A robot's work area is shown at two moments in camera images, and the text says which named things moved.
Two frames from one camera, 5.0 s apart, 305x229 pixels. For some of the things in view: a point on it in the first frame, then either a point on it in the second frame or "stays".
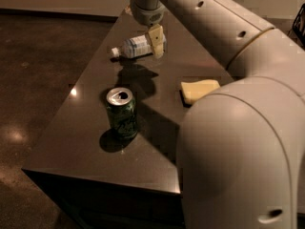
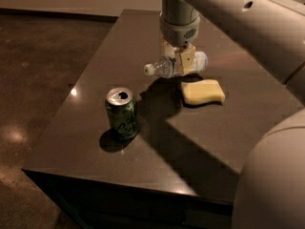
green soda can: [122, 112] stays
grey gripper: [149, 16] to [178, 31]
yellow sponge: [192, 90] stays
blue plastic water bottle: [133, 47] to [169, 66]
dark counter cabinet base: [100, 204] stays
